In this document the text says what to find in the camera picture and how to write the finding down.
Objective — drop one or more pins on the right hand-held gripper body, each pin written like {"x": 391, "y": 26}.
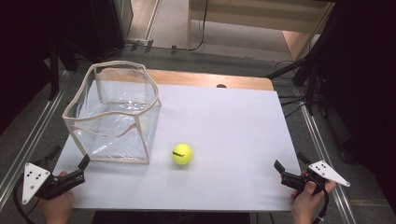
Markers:
{"x": 327, "y": 172}

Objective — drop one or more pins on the black curtain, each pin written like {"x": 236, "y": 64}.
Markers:
{"x": 25, "y": 46}
{"x": 367, "y": 77}

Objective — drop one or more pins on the white table cover sheet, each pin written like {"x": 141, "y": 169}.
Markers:
{"x": 233, "y": 140}

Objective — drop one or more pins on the person's left hand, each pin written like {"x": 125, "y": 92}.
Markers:
{"x": 59, "y": 207}

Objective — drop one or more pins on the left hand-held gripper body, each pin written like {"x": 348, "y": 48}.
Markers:
{"x": 59, "y": 183}

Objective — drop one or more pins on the clear plastic box beige trim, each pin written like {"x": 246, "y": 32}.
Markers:
{"x": 124, "y": 93}

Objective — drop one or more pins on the yellow tennis ball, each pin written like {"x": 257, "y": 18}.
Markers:
{"x": 182, "y": 154}

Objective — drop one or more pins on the aluminium floor rail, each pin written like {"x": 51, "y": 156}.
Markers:
{"x": 320, "y": 149}
{"x": 29, "y": 146}

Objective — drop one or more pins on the light wooden furniture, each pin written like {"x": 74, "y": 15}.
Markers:
{"x": 249, "y": 18}

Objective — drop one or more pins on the black tripod stand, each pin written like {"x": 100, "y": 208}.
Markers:
{"x": 311, "y": 84}

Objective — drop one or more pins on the person's right hand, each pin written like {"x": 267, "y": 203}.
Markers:
{"x": 306, "y": 205}

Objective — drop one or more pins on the dark grey cabinet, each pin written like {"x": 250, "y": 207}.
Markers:
{"x": 124, "y": 15}

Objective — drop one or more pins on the black metal stand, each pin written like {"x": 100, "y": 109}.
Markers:
{"x": 54, "y": 77}

